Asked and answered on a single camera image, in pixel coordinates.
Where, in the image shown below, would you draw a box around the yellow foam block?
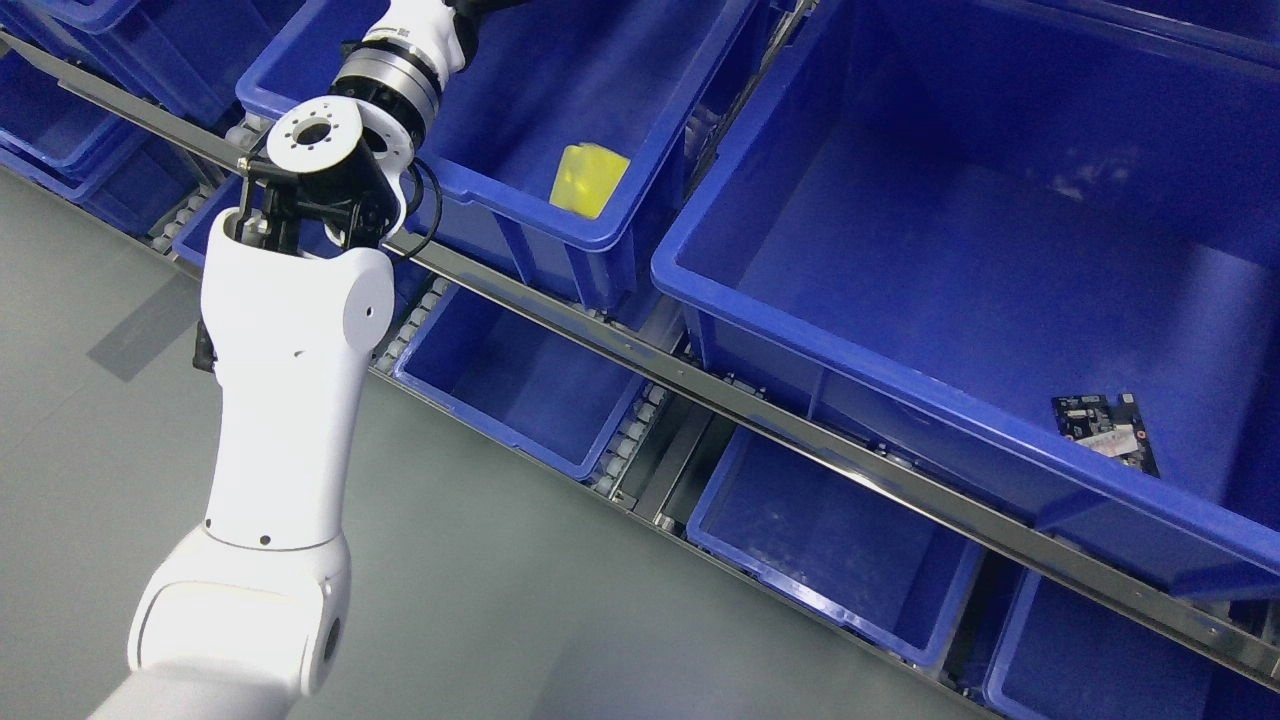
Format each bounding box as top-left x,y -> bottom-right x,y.
549,143 -> 631,220

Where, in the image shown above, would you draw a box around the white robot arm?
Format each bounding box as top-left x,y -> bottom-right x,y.
93,1 -> 504,719

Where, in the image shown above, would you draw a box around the blue bin bottom middle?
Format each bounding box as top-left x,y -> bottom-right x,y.
390,284 -> 645,484

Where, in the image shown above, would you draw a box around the metal shelf rack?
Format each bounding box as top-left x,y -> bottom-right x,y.
0,0 -> 1280,691

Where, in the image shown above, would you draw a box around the blue bin with block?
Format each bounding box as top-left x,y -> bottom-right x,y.
236,0 -> 763,311

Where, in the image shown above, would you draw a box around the blue bin bottom centre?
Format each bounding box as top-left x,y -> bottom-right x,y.
686,429 -> 986,673

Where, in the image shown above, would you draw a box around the large blue bin right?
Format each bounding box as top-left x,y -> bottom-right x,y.
652,1 -> 1279,601

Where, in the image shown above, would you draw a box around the black circuit board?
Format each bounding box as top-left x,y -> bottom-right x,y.
1051,392 -> 1160,478

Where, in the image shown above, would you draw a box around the blue bin bottom right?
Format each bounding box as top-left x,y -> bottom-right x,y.
978,571 -> 1279,719

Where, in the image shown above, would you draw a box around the blue bin far left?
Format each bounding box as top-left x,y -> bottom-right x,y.
0,0 -> 301,236

